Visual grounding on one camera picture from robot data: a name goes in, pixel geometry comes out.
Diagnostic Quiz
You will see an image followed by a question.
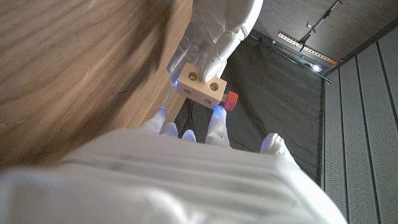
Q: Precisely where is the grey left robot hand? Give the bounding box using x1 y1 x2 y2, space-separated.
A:
167 0 264 87

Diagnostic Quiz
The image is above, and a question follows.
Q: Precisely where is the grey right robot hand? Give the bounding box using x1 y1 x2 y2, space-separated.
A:
0 105 348 224

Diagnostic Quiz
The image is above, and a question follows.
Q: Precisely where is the wooden block with holes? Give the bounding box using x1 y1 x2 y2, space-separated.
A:
176 62 228 110

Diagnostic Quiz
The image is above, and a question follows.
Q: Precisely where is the red-headed screw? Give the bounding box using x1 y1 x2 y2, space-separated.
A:
220 90 239 112

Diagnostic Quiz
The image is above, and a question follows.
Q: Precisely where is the black backdrop curtain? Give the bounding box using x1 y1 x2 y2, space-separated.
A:
174 29 326 187

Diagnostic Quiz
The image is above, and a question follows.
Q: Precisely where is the perforated metal ceiling rail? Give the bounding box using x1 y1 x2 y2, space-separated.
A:
277 32 338 65

